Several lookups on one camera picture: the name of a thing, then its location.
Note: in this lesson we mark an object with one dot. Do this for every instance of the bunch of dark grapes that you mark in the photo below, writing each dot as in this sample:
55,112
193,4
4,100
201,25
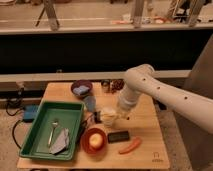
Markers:
117,85

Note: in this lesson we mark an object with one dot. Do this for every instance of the wooden table board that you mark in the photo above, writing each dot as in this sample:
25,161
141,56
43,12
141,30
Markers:
143,123

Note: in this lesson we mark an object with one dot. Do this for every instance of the white paper cup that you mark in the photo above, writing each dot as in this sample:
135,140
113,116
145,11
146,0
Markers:
108,123

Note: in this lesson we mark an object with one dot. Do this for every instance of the dark purple bowl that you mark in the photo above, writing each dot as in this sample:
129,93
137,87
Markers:
78,83

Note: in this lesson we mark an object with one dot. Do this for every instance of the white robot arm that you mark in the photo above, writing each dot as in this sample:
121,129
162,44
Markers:
138,80

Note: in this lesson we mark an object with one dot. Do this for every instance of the yellow apple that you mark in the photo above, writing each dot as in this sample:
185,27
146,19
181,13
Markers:
95,141

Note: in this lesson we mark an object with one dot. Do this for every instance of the blue power box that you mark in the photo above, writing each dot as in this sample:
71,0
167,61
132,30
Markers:
30,113

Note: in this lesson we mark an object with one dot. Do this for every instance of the orange carrot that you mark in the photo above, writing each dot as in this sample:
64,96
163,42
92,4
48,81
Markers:
135,143

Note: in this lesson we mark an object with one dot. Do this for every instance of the blue cloth in bowl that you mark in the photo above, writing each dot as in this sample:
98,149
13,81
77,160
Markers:
80,90

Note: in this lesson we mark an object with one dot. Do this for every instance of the small black box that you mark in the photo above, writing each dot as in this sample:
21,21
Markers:
97,117

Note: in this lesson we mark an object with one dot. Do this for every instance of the red plate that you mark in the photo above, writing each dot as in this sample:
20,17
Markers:
85,141

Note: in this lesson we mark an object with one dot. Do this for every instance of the green plastic tray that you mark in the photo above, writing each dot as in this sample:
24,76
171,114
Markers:
54,131

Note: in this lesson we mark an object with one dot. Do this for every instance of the grey folded cloth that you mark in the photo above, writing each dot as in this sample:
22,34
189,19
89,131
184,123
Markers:
61,142

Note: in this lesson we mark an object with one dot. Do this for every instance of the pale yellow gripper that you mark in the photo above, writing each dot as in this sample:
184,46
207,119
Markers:
121,114

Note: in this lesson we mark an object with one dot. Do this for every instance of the black rectangular sponge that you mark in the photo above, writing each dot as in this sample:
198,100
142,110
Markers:
120,136

